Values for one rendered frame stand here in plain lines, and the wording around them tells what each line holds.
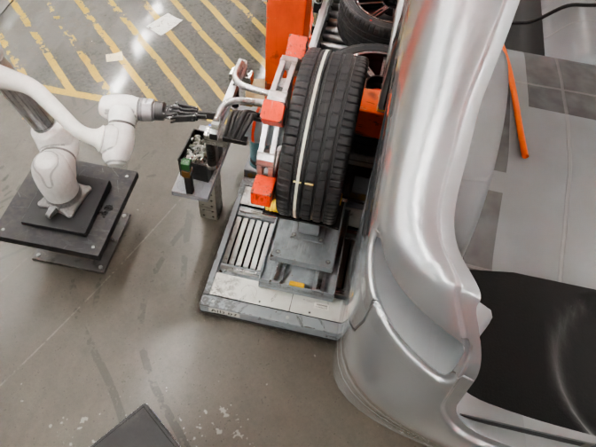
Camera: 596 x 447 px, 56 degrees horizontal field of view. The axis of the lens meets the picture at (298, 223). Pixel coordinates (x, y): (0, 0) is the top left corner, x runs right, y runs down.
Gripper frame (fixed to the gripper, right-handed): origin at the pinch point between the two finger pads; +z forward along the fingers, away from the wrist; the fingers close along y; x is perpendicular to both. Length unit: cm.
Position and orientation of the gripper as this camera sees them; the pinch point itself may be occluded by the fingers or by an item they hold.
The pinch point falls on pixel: (207, 114)
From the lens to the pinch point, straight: 227.8
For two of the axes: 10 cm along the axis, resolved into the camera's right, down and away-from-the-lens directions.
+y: 0.1, -6.7, 7.4
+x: -0.9, 7.4, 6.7
